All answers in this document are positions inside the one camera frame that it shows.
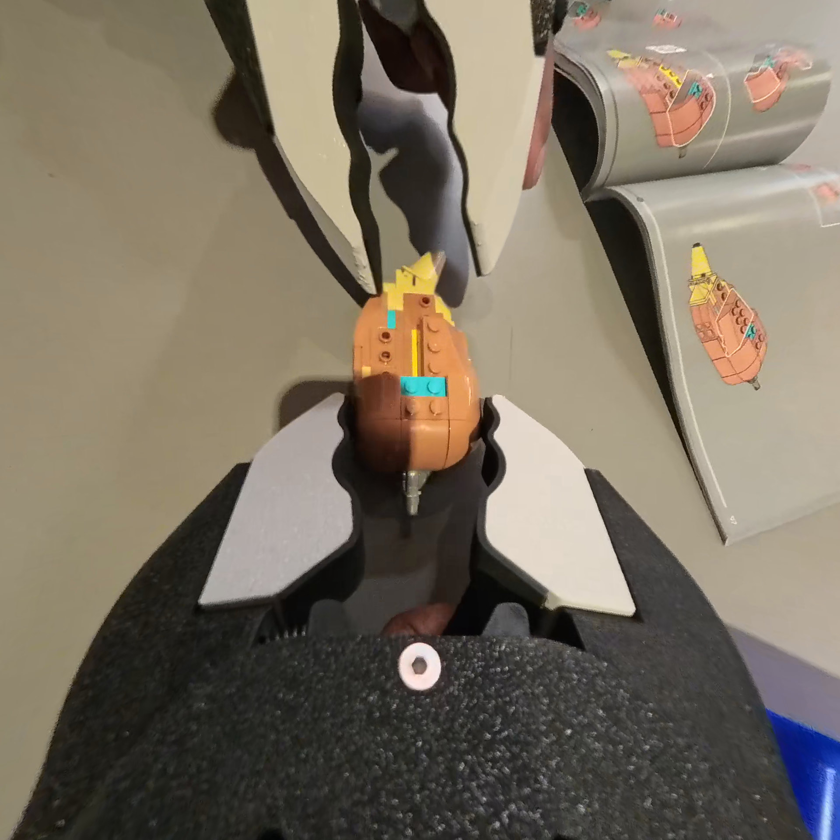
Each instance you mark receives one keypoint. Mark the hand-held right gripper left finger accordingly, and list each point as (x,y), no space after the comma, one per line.
(282,518)

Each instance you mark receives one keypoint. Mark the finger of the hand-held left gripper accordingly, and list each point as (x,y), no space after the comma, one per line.
(302,98)
(499,131)

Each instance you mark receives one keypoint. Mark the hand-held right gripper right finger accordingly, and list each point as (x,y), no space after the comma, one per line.
(558,525)

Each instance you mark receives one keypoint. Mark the brown brick vehicle model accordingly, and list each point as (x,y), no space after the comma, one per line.
(420,367)

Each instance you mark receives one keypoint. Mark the blue plastic bin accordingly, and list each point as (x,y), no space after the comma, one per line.
(807,774)

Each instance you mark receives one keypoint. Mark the grey desk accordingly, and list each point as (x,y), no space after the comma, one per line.
(131,262)

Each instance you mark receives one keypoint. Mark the person's left hand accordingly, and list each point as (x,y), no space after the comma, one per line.
(407,52)

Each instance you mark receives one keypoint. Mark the open instruction booklet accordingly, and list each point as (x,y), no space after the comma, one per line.
(754,262)

